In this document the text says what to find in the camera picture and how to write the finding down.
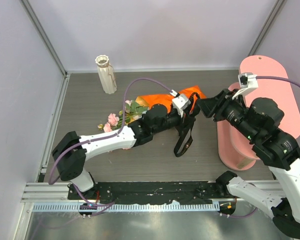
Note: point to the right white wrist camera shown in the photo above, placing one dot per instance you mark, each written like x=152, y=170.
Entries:
x=247, y=84

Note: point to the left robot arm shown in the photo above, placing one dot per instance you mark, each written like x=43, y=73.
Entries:
x=72, y=152

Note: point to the pink two-tier shelf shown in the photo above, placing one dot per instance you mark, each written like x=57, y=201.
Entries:
x=233, y=148

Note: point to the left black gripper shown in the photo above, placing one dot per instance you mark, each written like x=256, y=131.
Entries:
x=186, y=119

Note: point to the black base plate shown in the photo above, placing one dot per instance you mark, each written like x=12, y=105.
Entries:
x=157, y=192

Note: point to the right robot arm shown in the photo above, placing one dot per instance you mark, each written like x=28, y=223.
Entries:
x=277, y=149

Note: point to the white ribbed vase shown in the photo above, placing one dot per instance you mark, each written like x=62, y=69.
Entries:
x=106, y=74

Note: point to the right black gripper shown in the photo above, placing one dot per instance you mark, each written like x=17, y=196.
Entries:
x=217, y=103

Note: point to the orange wrapping paper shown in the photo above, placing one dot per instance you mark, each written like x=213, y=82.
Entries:
x=146, y=102

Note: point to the artificial flower bunch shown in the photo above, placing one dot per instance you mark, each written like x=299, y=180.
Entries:
x=133, y=110

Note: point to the black ribbon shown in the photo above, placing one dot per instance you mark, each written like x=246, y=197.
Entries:
x=185, y=140

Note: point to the aluminium rail frame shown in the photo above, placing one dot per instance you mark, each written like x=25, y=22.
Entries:
x=40, y=191

